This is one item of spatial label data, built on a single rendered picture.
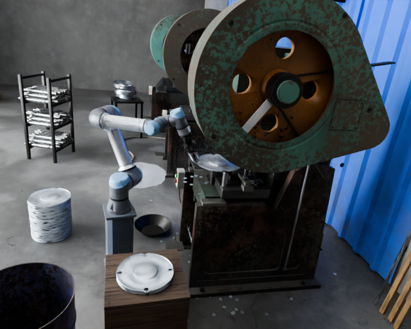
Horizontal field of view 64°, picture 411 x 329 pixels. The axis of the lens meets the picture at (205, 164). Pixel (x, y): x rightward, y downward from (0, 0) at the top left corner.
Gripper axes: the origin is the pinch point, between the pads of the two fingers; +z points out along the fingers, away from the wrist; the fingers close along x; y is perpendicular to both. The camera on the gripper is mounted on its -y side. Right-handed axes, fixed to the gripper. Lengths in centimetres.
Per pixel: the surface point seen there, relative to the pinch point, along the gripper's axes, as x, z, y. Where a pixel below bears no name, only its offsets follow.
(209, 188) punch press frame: 0.8, 16.8, 8.7
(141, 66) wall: -2, 19, -661
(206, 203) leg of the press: -5.0, 14.8, 26.8
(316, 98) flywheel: 64, -25, 41
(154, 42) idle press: 24, -48, -304
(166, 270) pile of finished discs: -38, 29, 48
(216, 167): 10.0, 6.0, 7.7
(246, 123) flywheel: 26, -29, 45
